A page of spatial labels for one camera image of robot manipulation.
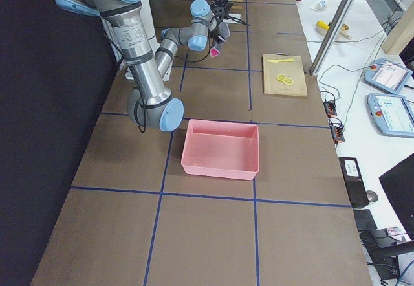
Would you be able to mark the right wooden rack rod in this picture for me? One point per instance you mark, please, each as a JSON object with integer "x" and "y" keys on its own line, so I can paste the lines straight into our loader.
{"x": 238, "y": 7}

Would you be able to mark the yellow plastic knife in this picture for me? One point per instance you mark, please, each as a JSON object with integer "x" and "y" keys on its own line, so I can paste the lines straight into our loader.
{"x": 286, "y": 60}

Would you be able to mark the rear lemon slice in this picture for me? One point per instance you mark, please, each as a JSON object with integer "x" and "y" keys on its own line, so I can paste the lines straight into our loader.
{"x": 281, "y": 77}

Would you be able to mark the lemon slice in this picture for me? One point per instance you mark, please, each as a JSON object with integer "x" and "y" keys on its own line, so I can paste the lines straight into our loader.
{"x": 288, "y": 81}
{"x": 281, "y": 77}

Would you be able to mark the bamboo cutting board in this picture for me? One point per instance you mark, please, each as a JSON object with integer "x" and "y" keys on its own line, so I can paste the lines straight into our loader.
{"x": 292, "y": 70}

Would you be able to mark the front lemon slice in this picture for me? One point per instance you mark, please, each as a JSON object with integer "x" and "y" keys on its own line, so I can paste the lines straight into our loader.
{"x": 288, "y": 81}

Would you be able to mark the white bottle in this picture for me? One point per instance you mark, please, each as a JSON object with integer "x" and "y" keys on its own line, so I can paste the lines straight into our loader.
{"x": 320, "y": 6}

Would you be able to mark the pink plastic bin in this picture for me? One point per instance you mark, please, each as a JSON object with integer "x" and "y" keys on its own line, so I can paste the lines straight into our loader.
{"x": 221, "y": 149}

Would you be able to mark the far black orange connector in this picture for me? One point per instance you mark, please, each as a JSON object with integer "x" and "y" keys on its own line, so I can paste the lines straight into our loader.
{"x": 330, "y": 108}

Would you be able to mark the black orange connector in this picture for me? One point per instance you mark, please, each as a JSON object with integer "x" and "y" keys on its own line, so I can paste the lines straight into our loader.
{"x": 330, "y": 108}
{"x": 337, "y": 129}

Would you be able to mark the near black orange connector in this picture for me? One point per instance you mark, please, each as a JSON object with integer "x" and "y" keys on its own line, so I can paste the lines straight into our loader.
{"x": 337, "y": 129}

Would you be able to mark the far teach pendant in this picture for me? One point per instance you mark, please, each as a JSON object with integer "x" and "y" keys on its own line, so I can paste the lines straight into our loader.
{"x": 387, "y": 76}

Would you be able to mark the teach pendant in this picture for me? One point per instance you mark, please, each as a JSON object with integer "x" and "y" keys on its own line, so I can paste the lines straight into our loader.
{"x": 391, "y": 114}
{"x": 387, "y": 76}

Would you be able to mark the near teach pendant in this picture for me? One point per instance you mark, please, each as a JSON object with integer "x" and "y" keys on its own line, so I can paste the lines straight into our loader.
{"x": 391, "y": 114}

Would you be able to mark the black box with label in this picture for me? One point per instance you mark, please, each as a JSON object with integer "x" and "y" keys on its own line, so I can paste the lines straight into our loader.
{"x": 353, "y": 182}

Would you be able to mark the black monitor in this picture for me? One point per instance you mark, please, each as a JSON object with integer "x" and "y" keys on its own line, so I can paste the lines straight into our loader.
{"x": 397, "y": 183}

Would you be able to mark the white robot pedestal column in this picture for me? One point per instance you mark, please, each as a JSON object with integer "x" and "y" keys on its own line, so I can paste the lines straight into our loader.
{"x": 151, "y": 11}

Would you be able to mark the aluminium frame post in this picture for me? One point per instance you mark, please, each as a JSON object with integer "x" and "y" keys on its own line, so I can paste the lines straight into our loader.
{"x": 336, "y": 23}

